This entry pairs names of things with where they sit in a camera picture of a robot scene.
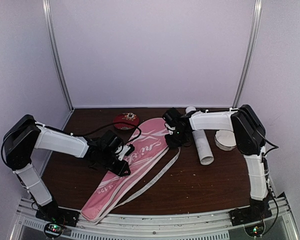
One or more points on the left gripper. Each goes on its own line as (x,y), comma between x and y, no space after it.
(119,172)

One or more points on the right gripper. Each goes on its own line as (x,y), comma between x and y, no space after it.
(172,145)

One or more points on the white shuttlecock tube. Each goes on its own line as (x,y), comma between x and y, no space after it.
(203,148)

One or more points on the pink racket bag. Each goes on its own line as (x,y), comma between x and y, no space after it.
(150,148)

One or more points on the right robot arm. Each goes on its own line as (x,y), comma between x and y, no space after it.
(248,134)

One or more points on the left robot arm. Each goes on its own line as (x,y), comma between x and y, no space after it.
(29,136)

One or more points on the white scalloped bowl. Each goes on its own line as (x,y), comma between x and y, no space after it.
(225,140)

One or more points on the red floral dish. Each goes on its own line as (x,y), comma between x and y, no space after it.
(126,121)

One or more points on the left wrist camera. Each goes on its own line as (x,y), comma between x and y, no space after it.
(124,150)

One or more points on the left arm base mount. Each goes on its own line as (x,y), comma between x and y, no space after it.
(58,219)

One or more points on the front aluminium rail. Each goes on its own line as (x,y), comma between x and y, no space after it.
(215,225)

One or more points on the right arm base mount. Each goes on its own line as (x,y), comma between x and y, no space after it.
(252,217)

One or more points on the right aluminium corner post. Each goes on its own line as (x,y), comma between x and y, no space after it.
(254,30)

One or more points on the aluminium corner post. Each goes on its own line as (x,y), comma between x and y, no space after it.
(46,4)
(254,30)

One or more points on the left aluminium corner post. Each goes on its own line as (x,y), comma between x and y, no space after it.
(46,4)

